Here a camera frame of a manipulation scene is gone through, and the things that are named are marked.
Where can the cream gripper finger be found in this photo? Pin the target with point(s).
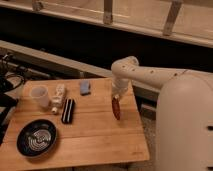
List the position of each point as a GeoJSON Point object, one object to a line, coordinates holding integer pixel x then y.
{"type": "Point", "coordinates": [115, 97]}

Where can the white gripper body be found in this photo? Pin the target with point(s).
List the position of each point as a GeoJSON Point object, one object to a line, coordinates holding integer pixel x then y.
{"type": "Point", "coordinates": [119, 87]}

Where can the red chili pepper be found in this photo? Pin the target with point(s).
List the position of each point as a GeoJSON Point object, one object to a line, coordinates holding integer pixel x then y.
{"type": "Point", "coordinates": [116, 108]}

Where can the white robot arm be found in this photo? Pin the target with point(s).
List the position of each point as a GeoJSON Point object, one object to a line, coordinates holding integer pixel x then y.
{"type": "Point", "coordinates": [184, 113]}

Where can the blue sponge block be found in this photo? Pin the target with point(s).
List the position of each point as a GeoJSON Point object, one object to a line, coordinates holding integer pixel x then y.
{"type": "Point", "coordinates": [84, 87]}

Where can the white toy bottle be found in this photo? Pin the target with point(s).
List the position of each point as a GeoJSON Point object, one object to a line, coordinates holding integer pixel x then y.
{"type": "Point", "coordinates": [58, 98]}

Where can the translucent plastic cup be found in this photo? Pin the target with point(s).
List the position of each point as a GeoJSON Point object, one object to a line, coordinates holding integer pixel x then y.
{"type": "Point", "coordinates": [40, 95]}

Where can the black spiral patterned bowl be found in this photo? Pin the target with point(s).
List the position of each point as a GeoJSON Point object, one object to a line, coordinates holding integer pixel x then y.
{"type": "Point", "coordinates": [36, 138]}

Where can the metal bracket middle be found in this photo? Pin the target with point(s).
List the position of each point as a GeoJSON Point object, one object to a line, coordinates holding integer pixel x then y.
{"type": "Point", "coordinates": [108, 12]}

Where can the metal bracket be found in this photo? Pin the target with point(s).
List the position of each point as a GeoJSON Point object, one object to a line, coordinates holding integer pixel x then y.
{"type": "Point", "coordinates": [108, 12]}
{"type": "Point", "coordinates": [172, 16]}

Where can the metal bracket right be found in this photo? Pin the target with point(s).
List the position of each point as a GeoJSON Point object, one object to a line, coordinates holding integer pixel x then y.
{"type": "Point", "coordinates": [172, 16]}

